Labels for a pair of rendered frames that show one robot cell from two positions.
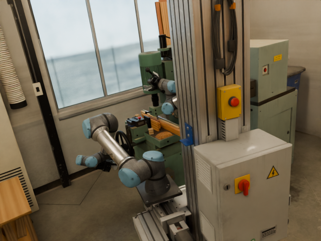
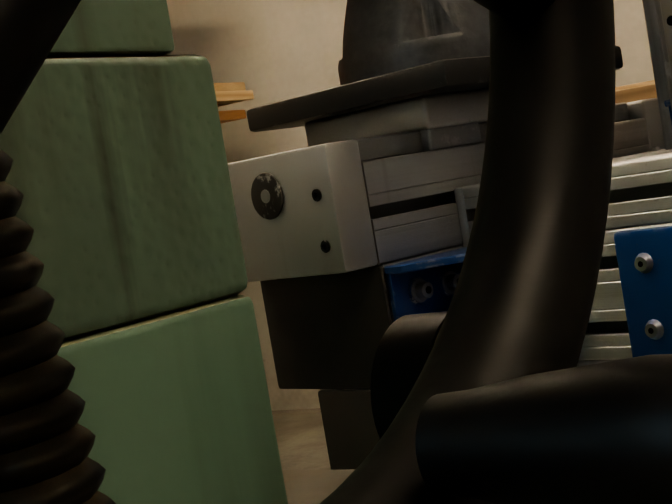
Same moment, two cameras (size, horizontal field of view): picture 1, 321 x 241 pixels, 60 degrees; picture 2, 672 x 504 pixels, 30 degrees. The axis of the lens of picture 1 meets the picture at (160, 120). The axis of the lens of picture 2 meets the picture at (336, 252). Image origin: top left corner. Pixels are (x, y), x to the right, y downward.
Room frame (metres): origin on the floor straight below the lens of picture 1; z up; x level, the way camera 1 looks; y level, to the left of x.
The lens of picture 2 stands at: (2.08, 0.49, 0.74)
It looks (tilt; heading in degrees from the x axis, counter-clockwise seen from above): 3 degrees down; 245
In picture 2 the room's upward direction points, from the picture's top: 10 degrees counter-clockwise
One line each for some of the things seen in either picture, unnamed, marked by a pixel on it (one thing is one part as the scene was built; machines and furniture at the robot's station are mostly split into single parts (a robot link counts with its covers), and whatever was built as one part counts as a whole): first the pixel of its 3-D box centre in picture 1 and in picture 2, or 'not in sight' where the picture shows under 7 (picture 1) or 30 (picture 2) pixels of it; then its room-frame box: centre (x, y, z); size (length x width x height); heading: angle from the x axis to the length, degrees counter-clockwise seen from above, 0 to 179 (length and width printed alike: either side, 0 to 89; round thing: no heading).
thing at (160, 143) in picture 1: (146, 131); not in sight; (2.16, 0.13, 0.87); 0.61 x 0.30 x 0.06; 30
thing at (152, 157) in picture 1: (153, 163); not in sight; (1.39, 0.07, 0.98); 0.13 x 0.12 x 0.14; 129
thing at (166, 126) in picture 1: (160, 124); not in sight; (2.15, 0.00, 0.92); 0.62 x 0.02 x 0.04; 30
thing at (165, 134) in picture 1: (163, 134); not in sight; (1.95, -0.01, 0.91); 0.12 x 0.09 x 0.03; 120
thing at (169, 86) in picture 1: (170, 86); not in sight; (1.77, -0.09, 1.32); 0.11 x 0.08 x 0.09; 30
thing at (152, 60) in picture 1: (151, 72); not in sight; (2.19, 0.02, 1.35); 0.18 x 0.18 x 0.31
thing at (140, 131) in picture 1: (136, 129); not in sight; (2.11, 0.20, 0.92); 0.15 x 0.13 x 0.09; 30
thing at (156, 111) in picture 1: (158, 110); not in sight; (2.19, 0.00, 1.03); 0.14 x 0.07 x 0.09; 120
